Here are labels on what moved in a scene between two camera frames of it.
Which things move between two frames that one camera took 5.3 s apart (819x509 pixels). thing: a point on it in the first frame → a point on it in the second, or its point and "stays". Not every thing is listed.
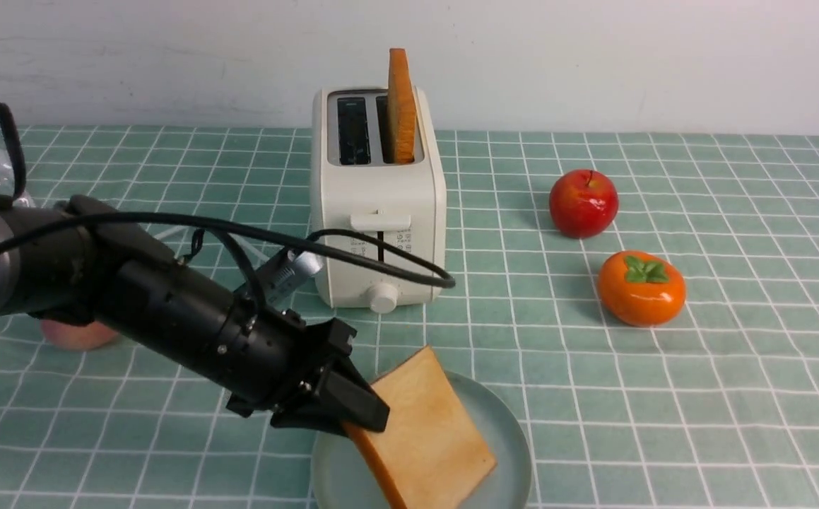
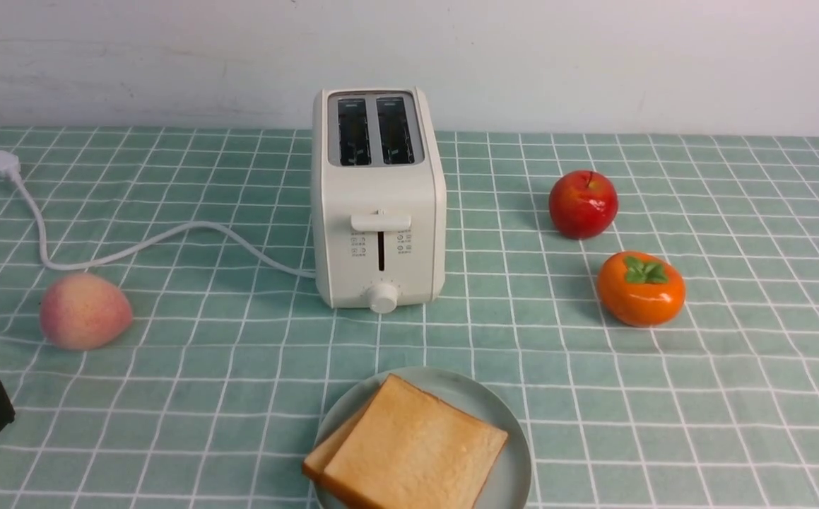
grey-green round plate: [340, 481] stays
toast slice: [402, 103] → [408, 449]
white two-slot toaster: [355, 189] stays
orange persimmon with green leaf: [641, 289] stays
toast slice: [430, 453] → [320, 460]
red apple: [583, 203] stays
